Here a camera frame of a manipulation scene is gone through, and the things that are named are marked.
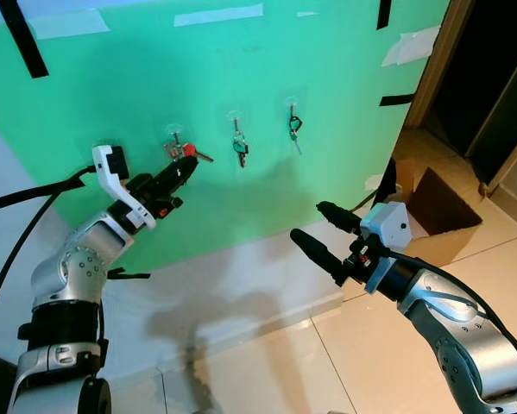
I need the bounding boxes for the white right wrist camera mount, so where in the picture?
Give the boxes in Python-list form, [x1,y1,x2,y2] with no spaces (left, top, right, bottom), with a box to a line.
[359,201,412,260]

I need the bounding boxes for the keys with teal cover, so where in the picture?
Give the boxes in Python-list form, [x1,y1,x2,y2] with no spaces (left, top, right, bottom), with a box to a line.
[232,119,250,169]

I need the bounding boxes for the open cardboard box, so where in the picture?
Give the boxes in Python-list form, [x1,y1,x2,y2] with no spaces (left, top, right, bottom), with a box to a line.
[388,155,483,267]

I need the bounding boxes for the keys with red tag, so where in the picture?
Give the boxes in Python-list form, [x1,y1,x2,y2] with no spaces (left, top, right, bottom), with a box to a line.
[180,141,215,165]

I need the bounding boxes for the key on black carabiner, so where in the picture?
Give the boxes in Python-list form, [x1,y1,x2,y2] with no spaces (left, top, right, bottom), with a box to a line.
[287,103,305,156]

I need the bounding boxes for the brown wooden door frame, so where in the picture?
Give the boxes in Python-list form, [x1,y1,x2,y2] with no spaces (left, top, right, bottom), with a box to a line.
[402,0,476,130]

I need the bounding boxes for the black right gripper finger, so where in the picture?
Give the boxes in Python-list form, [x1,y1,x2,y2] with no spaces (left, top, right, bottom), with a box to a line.
[289,227,351,285]
[316,200,363,234]

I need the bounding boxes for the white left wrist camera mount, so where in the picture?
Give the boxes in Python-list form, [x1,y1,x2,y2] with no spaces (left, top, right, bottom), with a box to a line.
[91,144,157,232]

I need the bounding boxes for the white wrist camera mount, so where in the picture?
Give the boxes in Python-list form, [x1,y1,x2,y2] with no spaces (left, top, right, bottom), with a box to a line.
[359,201,412,260]
[91,144,157,232]

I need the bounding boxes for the white masking tape strip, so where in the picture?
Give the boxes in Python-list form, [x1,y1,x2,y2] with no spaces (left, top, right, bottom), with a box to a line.
[29,9,110,40]
[173,3,265,28]
[381,26,442,68]

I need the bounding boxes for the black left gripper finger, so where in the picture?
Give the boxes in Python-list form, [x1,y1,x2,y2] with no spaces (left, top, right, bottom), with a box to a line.
[154,157,199,186]
[165,166,199,196]

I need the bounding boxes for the frayed black tape strip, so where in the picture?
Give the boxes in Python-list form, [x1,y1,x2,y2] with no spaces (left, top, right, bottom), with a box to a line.
[107,267,153,282]

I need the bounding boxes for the green backdrop sheet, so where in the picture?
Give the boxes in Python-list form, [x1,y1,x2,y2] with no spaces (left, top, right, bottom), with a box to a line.
[0,0,453,273]

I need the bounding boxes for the dark brown door leaf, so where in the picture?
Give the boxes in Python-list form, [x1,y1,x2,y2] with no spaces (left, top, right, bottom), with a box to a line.
[465,34,517,195]

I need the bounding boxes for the silver key on ring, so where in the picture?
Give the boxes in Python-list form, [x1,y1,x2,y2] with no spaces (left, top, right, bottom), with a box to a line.
[164,138,184,162]

